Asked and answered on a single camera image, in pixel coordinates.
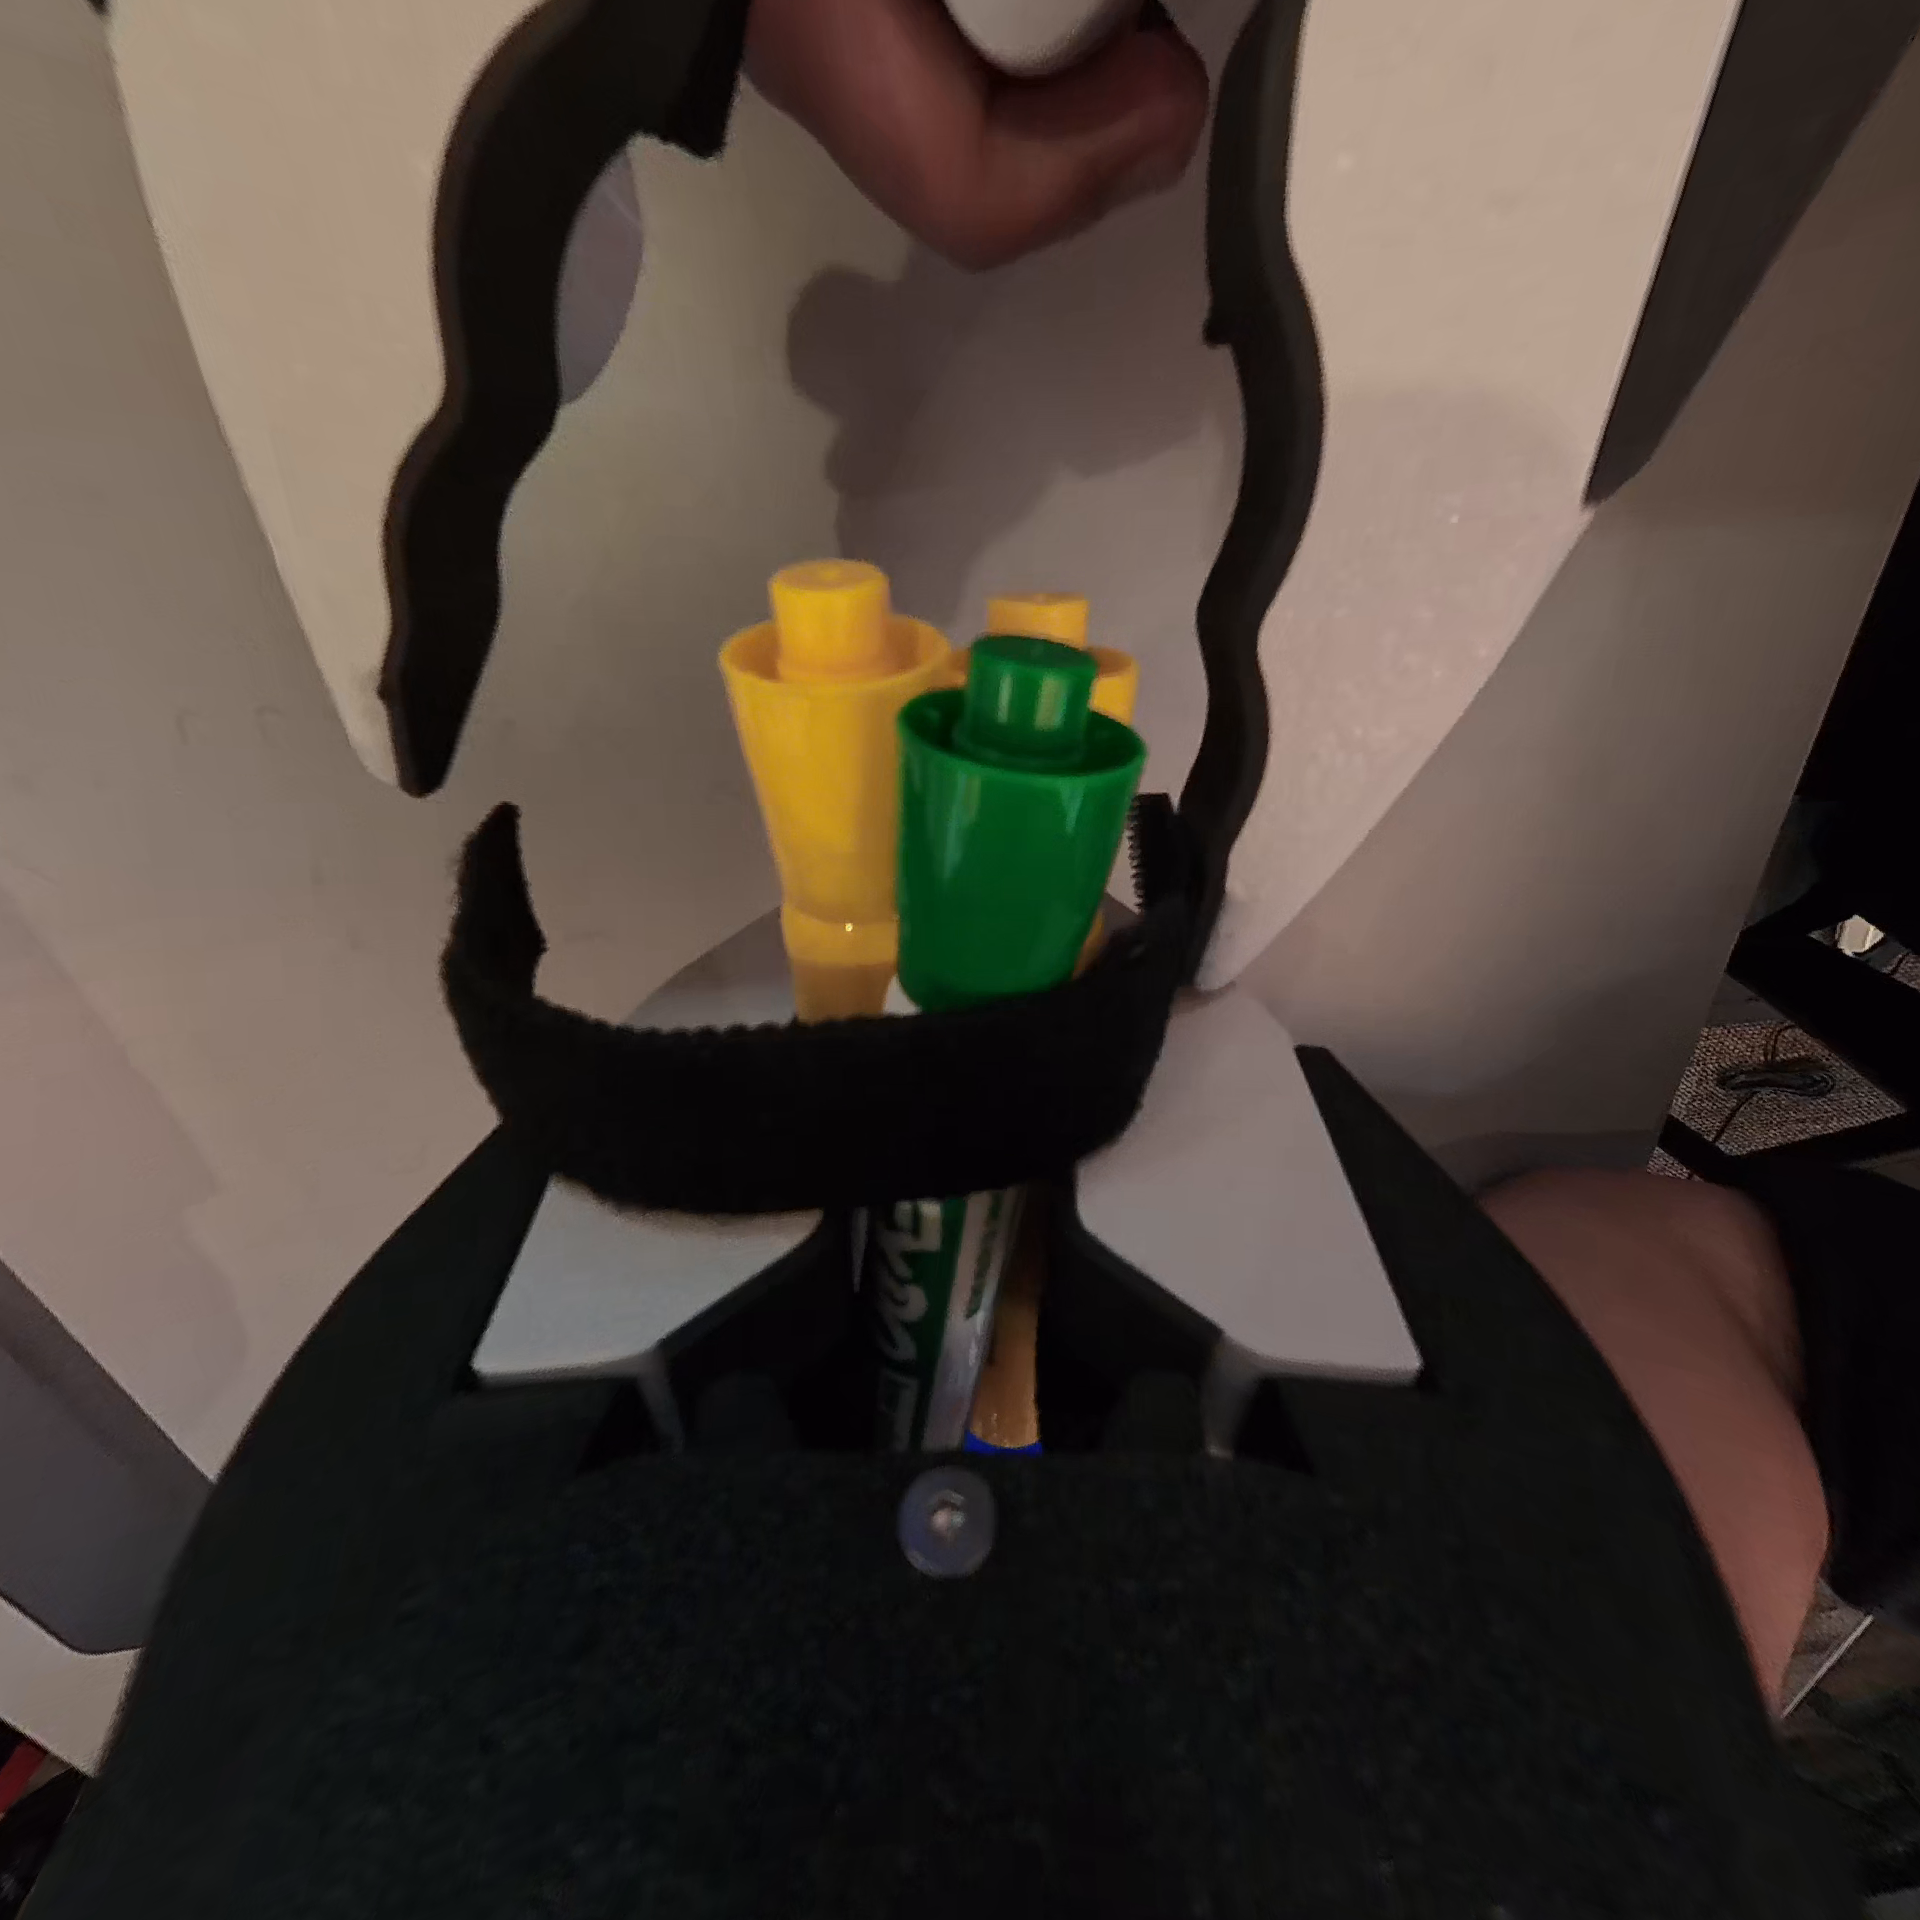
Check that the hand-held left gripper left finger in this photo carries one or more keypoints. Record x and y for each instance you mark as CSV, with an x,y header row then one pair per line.
x,y
646,1289

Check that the green white dry-erase marker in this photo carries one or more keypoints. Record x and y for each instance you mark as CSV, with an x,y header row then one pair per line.
x,y
1014,856

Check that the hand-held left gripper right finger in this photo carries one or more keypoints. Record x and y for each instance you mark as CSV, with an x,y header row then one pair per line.
x,y
1261,1245

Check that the yellow highlighter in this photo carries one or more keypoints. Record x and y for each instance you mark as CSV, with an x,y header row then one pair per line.
x,y
1115,681
827,780

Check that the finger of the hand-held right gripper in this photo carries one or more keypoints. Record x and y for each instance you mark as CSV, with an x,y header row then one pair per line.
x,y
1440,300
300,225

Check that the person's black shirt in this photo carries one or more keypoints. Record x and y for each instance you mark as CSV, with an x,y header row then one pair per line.
x,y
1869,1382

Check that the red bag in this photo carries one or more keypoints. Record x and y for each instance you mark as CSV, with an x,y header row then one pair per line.
x,y
23,1785

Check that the person's right hand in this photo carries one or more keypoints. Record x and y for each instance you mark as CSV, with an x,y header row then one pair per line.
x,y
974,166

